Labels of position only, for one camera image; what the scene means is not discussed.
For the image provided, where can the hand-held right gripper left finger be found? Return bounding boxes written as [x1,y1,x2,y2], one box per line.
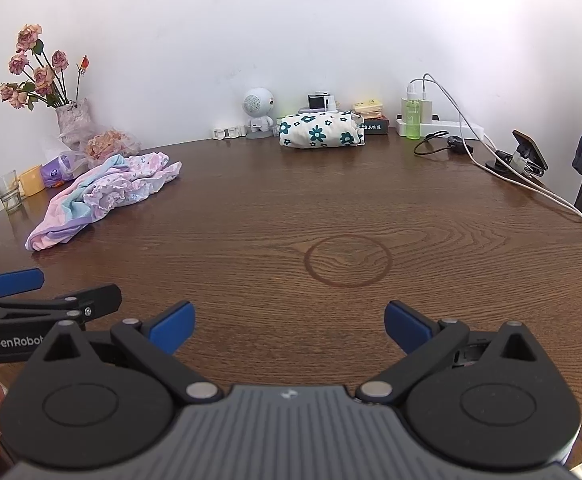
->
[28,301,224,406]

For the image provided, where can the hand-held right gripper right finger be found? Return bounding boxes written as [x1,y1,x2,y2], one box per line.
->
[356,300,554,406]

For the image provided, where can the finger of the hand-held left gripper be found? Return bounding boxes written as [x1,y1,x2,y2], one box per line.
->
[0,268,45,302]
[0,284,122,332]

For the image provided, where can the pink floral dress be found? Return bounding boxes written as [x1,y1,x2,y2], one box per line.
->
[82,152,183,222]

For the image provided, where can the pink blue purple shirt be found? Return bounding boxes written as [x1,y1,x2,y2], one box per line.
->
[25,154,139,253]

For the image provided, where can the clear glass cup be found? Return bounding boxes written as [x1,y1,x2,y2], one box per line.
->
[0,170,24,213]

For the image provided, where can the yellow cup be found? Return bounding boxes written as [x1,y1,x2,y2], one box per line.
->
[18,166,46,197]

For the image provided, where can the purple tissue pack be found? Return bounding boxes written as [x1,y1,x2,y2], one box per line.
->
[41,155,89,188]

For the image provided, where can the plastic bag of dried flowers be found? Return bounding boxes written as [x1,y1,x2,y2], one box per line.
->
[60,129,142,163]

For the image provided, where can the lavender lace vase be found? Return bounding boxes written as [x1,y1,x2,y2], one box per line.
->
[55,98,94,151]

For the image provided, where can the black phone clamp stand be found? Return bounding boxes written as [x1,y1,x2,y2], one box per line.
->
[486,149,546,180]

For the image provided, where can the white power strip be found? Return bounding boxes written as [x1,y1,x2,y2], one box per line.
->
[396,114,486,140]

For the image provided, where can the dried pink rose bouquet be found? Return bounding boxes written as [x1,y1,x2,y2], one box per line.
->
[0,24,90,111]

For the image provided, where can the green spray bottle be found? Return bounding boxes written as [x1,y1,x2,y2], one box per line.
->
[405,81,422,140]

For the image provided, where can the brown-backed phone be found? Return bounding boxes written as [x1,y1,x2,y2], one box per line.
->
[512,129,549,171]

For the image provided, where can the folded white teal-flower garment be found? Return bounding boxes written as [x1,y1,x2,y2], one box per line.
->
[277,111,366,150]

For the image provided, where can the white charger adapter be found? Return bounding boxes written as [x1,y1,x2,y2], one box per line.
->
[402,96,436,123]

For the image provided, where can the yellow tissue packets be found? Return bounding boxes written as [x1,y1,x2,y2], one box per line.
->
[353,100,384,120]

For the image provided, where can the white robot speaker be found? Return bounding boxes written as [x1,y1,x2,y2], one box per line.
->
[242,87,276,140]

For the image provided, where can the small black box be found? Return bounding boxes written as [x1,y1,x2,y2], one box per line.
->
[307,92,336,112]

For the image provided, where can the white charging cable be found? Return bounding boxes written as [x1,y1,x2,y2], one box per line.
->
[463,130,582,220]
[411,73,582,243]

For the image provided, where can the black wired remote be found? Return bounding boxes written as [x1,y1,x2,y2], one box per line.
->
[413,131,473,157]

